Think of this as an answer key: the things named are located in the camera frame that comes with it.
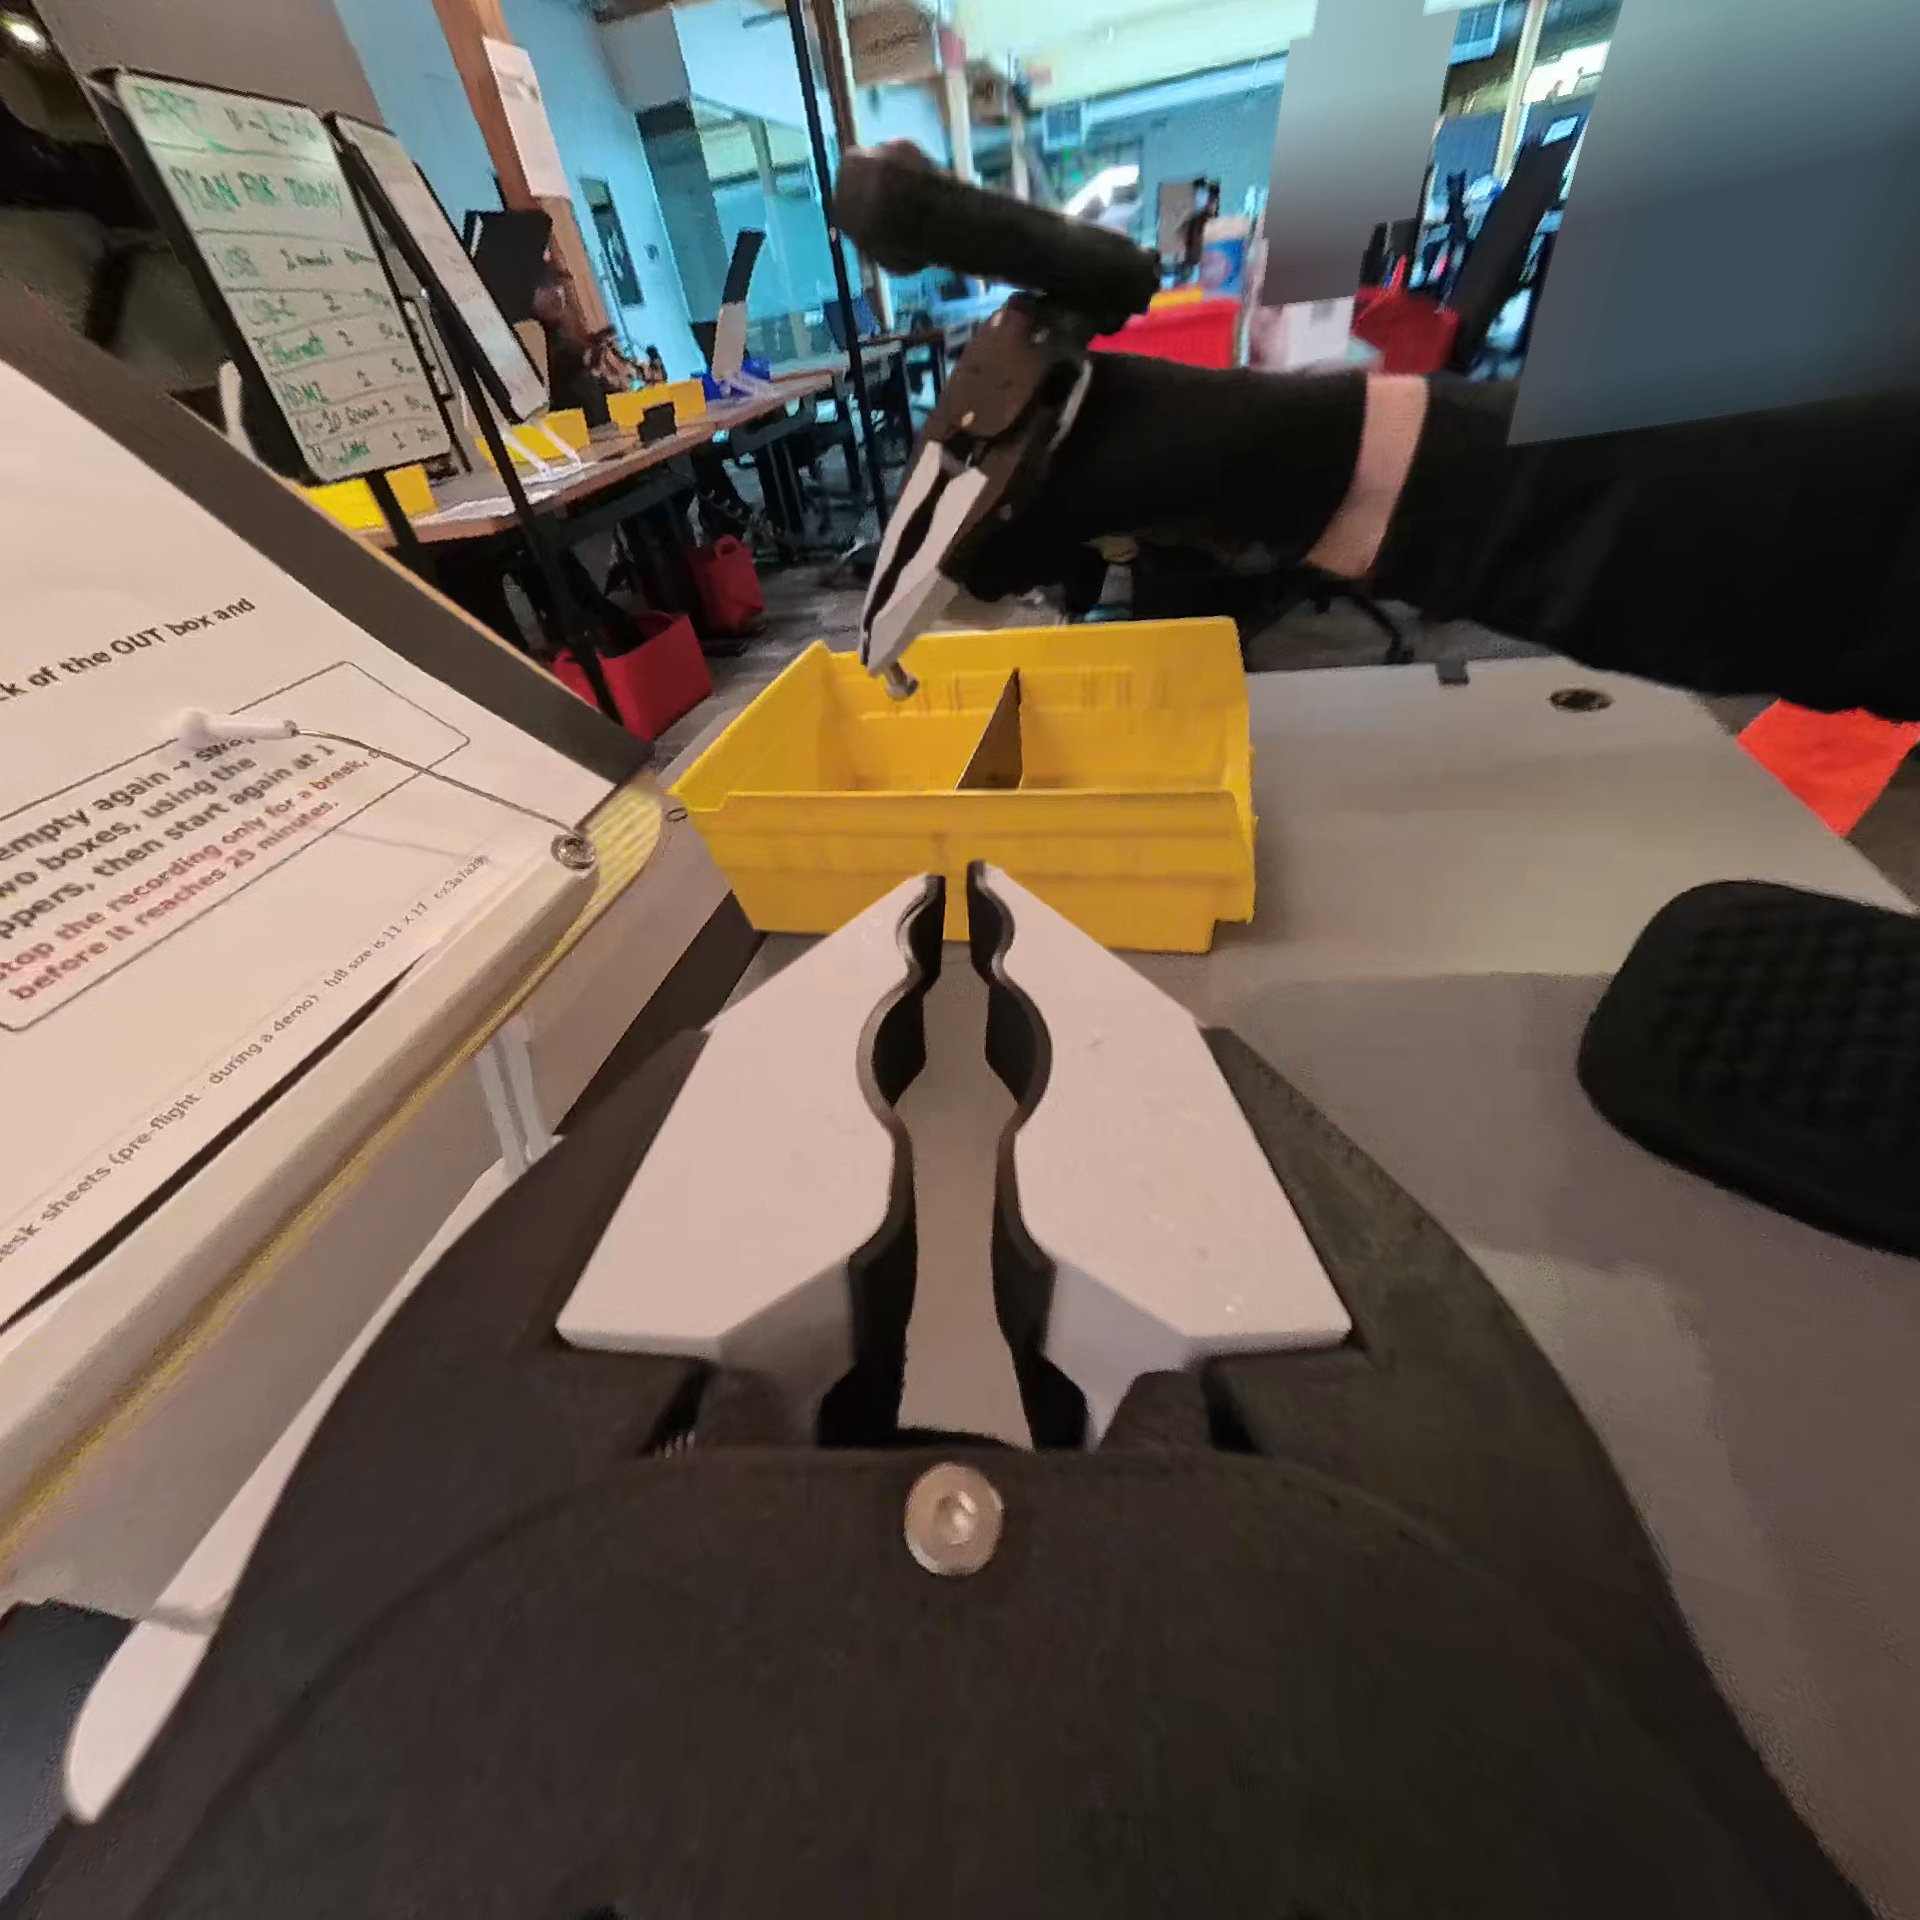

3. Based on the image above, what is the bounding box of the large whiteboard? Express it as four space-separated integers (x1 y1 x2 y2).
108 67 450 483

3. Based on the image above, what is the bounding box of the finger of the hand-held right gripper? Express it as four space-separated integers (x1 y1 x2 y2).
892 475 1004 670
856 443 962 670

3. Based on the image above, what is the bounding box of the printed instruction sheet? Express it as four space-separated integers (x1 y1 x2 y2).
0 360 619 1321

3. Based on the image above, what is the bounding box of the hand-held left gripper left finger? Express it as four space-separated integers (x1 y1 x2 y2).
556 872 944 1449

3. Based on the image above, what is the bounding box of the red canister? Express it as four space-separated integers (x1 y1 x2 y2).
684 535 767 640

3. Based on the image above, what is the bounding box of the red parts tray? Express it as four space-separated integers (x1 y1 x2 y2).
1096 299 1249 361

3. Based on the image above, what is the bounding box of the black floor lamp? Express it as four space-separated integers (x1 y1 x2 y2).
782 0 889 548

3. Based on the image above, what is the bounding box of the curved document stand board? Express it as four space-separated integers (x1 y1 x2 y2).
0 285 693 1518

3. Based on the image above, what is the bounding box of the wire sheet clip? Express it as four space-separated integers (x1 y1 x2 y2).
170 708 597 872

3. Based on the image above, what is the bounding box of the small easel board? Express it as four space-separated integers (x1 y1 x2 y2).
325 110 548 429

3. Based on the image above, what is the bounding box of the wooden pillar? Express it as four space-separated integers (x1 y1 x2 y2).
432 0 579 303

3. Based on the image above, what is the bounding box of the person's right hand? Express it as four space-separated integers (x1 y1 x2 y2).
943 348 1371 603

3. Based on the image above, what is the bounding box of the black chair armrest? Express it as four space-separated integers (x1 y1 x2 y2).
1579 880 1920 1258

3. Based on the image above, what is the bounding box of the red tote bag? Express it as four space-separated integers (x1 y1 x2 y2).
549 608 713 741

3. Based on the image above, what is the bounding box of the clear stand bracket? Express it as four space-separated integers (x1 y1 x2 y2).
478 1020 548 1180

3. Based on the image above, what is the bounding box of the paper notice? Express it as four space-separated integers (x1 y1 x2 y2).
482 36 574 201

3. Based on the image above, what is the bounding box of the person's right forearm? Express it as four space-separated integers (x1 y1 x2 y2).
1305 367 1920 721

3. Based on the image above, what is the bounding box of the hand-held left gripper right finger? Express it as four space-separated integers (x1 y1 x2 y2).
968 861 1354 1449

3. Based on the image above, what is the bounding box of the orange safety vest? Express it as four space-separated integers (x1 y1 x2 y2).
1737 699 1920 834

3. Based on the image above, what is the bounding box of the yellow plastic bin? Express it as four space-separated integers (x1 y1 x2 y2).
669 616 1257 957

